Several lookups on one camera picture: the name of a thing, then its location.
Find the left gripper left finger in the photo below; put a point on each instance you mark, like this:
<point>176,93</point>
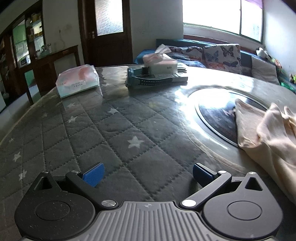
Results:
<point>83,183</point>

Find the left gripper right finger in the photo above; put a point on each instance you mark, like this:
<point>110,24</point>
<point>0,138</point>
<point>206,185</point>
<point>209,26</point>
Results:
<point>213,184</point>

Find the cream sweatshirt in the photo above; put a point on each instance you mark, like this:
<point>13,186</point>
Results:
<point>268,137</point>

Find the round black induction cooktop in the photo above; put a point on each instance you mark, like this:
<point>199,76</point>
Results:
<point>219,115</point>

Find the grey quilted star tablecloth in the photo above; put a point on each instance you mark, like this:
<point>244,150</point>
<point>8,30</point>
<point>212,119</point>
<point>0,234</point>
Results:
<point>148,140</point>

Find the pink wet wipes pack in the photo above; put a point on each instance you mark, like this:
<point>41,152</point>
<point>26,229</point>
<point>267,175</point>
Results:
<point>76,80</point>

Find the white remote control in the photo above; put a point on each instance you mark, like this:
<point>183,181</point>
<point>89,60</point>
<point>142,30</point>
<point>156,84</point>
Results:
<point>174,77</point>

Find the dark wooden side table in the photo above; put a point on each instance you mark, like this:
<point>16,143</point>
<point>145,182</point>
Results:
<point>44,71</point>

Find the grey cushion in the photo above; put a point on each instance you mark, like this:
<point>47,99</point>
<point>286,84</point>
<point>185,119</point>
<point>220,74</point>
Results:
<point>264,71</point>

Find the right butterfly pillow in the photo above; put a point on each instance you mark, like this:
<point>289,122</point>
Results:
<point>224,57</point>

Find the butterfly pillow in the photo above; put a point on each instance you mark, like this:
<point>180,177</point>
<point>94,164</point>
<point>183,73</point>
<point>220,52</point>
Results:
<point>224,57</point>
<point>191,56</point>

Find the pink tissue box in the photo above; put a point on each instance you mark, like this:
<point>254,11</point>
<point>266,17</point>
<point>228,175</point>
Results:
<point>159,62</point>

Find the left butterfly pillow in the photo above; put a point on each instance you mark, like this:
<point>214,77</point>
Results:
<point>191,56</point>

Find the blue sofa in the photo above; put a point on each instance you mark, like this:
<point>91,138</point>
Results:
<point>246,60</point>

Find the panda plush toy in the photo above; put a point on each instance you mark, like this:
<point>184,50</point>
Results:
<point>263,54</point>

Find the dark wooden cabinet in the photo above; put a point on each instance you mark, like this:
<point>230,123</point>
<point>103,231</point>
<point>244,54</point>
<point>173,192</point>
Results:
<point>21,41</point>

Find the dark wooden door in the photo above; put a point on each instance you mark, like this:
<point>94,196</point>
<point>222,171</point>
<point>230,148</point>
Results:
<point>105,32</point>

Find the window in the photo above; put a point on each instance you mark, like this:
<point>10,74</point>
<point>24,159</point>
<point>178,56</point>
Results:
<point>244,18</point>

